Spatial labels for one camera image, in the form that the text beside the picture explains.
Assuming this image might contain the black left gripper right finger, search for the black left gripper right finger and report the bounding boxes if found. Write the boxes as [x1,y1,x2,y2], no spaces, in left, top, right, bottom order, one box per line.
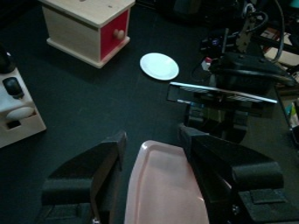
[178,123,299,224]

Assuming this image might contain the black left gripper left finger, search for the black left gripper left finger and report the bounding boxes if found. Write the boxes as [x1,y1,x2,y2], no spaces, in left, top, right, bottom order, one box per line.
[35,129,128,224]

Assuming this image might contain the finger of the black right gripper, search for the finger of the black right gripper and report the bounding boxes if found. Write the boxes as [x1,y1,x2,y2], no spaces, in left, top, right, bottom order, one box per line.
[183,102,215,130]
[223,108,257,144]

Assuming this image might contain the small white plate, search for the small white plate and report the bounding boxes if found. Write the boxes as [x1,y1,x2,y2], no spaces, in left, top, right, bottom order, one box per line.
[139,52,182,81]

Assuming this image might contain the pink plastic tray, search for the pink plastic tray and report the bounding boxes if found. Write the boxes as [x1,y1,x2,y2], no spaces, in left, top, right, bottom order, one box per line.
[123,139,211,224]

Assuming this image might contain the white toy block black knobs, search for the white toy block black knobs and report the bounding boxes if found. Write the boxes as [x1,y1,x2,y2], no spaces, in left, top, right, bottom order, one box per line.
[0,43,48,149]

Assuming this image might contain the pink and white box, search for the pink and white box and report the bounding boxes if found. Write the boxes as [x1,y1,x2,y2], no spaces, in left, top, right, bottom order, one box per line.
[38,0,136,69]

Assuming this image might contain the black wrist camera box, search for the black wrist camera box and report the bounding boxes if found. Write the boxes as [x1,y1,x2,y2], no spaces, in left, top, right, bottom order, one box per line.
[201,27,231,57]

